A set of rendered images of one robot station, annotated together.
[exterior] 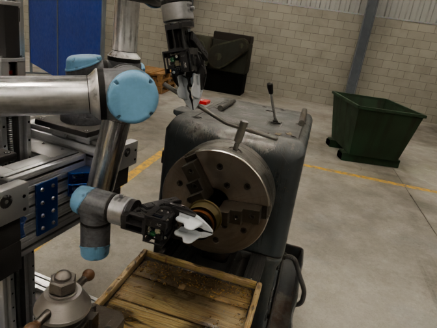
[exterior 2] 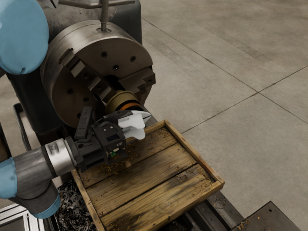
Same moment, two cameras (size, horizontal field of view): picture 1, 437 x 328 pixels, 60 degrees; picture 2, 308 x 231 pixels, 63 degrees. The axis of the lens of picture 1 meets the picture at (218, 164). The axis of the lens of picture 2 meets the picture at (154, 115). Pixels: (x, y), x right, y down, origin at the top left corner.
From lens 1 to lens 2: 0.55 m
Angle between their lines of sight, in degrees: 45
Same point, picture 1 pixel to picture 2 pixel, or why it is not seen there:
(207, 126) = not seen: hidden behind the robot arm
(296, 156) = (136, 9)
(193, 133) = not seen: hidden behind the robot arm
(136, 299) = (116, 202)
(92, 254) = (53, 209)
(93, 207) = (35, 178)
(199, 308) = (156, 167)
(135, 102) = (30, 38)
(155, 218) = (115, 141)
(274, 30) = not seen: outside the picture
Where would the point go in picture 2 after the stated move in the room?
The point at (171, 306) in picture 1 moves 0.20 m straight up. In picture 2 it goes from (142, 184) to (139, 138)
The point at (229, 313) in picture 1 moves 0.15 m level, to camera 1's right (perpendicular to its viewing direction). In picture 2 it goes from (173, 153) to (202, 129)
